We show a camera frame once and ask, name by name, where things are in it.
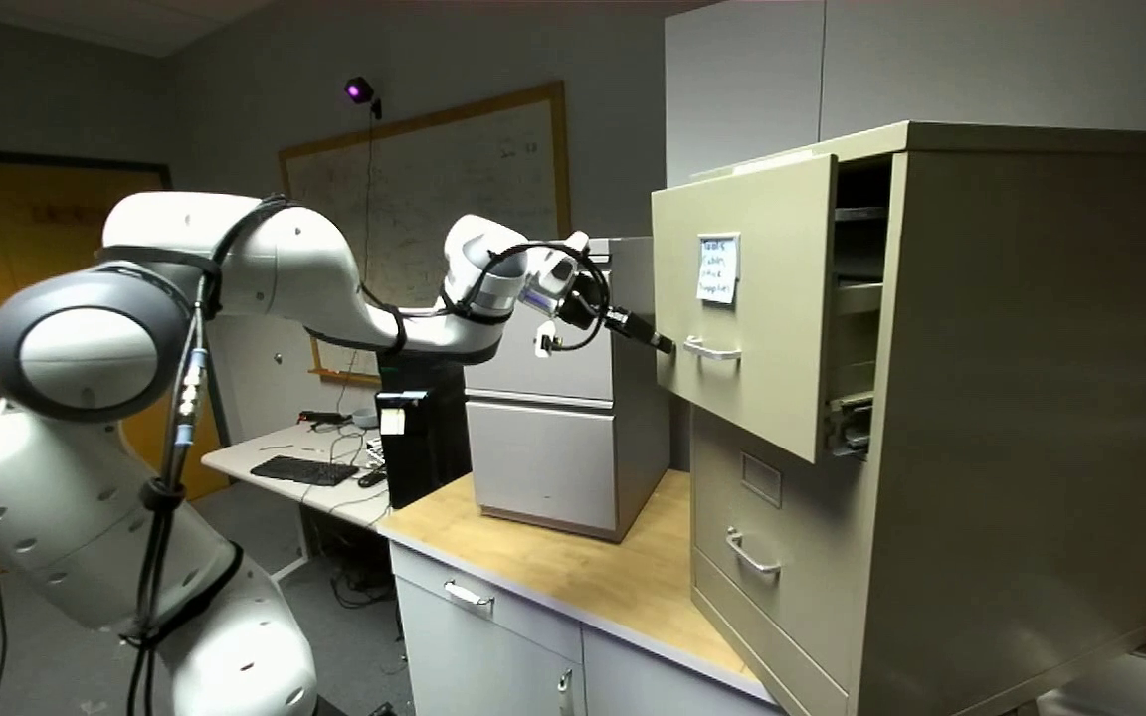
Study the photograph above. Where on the black keyboard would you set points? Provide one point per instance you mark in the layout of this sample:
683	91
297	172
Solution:
302	470

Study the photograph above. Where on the white office desk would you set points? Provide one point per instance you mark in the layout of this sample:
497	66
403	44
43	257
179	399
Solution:
297	488

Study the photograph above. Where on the white tall wall cabinet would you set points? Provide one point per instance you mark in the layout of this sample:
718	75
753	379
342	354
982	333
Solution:
943	66

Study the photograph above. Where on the orange door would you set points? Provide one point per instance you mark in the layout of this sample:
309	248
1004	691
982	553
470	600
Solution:
16	224

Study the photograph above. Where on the beige closed cabinet drawer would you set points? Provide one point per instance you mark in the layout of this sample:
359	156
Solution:
773	582

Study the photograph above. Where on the wood-framed whiteboard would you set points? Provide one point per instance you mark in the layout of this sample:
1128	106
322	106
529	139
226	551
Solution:
416	184

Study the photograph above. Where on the black computer mouse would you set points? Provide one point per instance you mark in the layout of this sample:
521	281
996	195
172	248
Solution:
372	480

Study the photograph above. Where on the black computer tower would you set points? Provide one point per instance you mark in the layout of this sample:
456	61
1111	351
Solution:
424	439

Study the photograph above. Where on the beige metal filing cabinet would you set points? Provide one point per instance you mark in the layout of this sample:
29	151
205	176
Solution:
1037	421

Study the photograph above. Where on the white grey Franka robot arm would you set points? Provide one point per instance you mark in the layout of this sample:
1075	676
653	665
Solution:
257	262

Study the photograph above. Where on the beige cabinet drawer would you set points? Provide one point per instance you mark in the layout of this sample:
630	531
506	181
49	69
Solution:
773	582
745	305

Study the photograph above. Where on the white paper label on drawer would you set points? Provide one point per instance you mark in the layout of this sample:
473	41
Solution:
718	268

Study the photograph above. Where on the grey lateral file cabinet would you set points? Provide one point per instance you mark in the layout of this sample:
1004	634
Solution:
557	439

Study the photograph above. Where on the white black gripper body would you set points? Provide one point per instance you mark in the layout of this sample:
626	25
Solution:
570	272

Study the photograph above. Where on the wood-topped white base cabinet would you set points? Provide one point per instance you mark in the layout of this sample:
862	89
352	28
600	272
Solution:
573	582

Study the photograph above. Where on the camera with purple light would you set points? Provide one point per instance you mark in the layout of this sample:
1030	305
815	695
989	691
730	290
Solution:
359	91

